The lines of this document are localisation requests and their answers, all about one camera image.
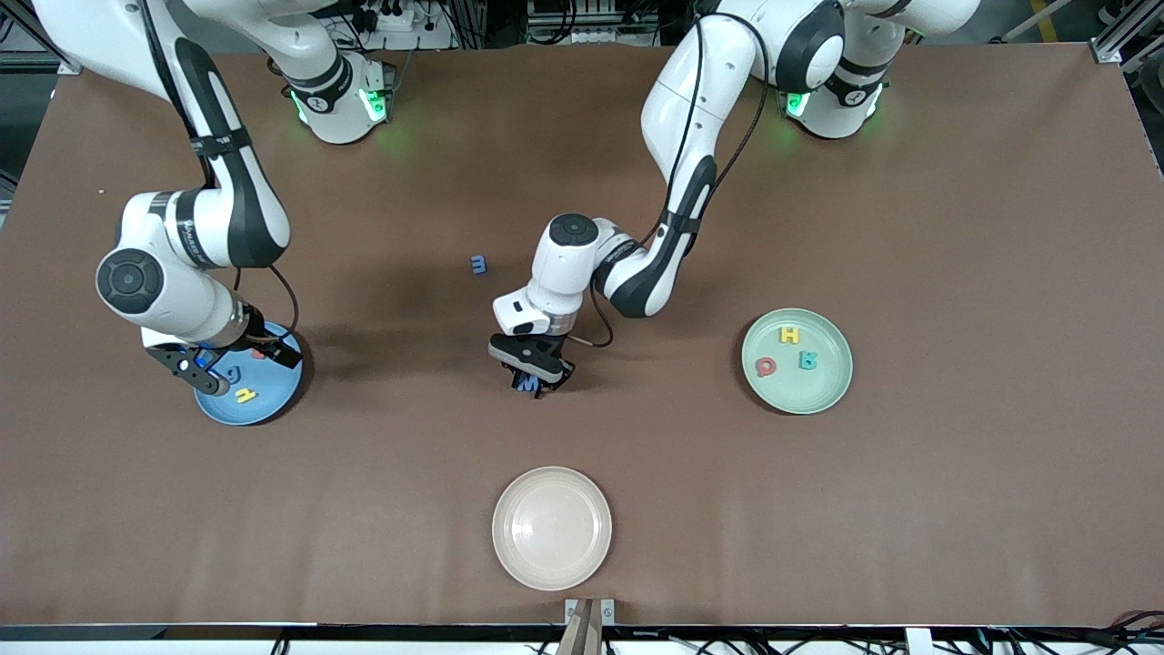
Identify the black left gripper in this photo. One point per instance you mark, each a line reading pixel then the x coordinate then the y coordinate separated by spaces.
pixel 548 379

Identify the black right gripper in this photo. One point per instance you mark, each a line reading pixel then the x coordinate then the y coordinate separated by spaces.
pixel 273 348

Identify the blue capital letter W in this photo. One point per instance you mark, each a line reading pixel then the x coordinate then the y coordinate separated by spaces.
pixel 531 386

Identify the red capital letter Q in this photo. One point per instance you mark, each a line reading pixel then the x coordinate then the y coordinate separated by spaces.
pixel 760 367

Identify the yellow capital letter H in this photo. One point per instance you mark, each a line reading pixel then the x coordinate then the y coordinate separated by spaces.
pixel 789 335

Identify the teal capital letter R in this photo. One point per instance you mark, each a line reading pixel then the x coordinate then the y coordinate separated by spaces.
pixel 806 360

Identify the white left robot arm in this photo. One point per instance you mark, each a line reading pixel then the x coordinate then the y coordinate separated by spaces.
pixel 691 91

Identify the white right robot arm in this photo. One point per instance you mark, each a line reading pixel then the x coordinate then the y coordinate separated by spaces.
pixel 164 273

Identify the blue round plate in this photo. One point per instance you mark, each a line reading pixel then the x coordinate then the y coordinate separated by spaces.
pixel 273 400

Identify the beige round plate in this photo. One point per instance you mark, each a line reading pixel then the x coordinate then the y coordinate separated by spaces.
pixel 552 529

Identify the tan wooden strip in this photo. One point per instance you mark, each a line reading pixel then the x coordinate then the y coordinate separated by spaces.
pixel 582 637

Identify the green round plate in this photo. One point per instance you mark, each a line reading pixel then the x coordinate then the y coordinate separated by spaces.
pixel 818 391

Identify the white power strip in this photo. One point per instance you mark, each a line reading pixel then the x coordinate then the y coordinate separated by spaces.
pixel 423 38

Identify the black electronics rack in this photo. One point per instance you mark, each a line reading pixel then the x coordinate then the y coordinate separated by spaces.
pixel 564 14

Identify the metal table edge bracket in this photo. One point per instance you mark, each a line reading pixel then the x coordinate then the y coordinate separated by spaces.
pixel 607 611

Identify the aluminium frame profile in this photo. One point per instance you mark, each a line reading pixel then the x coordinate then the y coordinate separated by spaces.
pixel 1108 53
pixel 64 59

